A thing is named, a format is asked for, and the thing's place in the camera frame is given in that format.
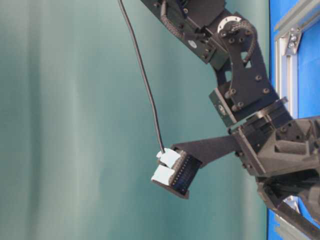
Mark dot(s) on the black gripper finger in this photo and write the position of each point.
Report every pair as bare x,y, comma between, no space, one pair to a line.
273,191

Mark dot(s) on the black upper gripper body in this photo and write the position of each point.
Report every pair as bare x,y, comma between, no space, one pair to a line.
283,155

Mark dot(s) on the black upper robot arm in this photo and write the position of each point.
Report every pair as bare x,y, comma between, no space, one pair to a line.
229,43

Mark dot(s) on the blue backdrop panel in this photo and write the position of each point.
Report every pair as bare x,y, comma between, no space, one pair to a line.
308,82

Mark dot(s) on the upper wrist camera with mount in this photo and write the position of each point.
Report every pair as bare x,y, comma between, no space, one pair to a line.
179,164

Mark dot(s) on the aluminium extrusion frame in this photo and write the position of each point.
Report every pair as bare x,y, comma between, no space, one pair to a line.
287,75

